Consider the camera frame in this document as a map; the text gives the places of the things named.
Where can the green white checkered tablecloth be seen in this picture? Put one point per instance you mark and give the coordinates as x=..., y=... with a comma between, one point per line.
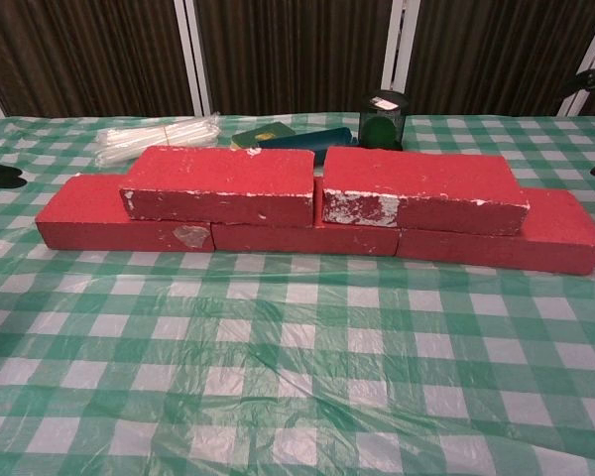
x=154, y=372

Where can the blue plastic case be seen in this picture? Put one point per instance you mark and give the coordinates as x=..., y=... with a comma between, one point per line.
x=302, y=140

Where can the red foam brick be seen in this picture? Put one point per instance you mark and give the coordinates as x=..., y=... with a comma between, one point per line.
x=228, y=171
x=550, y=238
x=302, y=242
x=416, y=173
x=79, y=218

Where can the green yellow sponge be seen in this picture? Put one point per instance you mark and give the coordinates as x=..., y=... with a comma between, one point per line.
x=263, y=134

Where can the black cylindrical container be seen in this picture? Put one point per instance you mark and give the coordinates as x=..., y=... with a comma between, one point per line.
x=382, y=124

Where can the bundle of white straws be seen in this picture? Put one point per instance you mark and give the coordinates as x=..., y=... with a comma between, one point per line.
x=149, y=139

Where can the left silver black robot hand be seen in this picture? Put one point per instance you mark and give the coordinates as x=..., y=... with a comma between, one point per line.
x=0, y=177

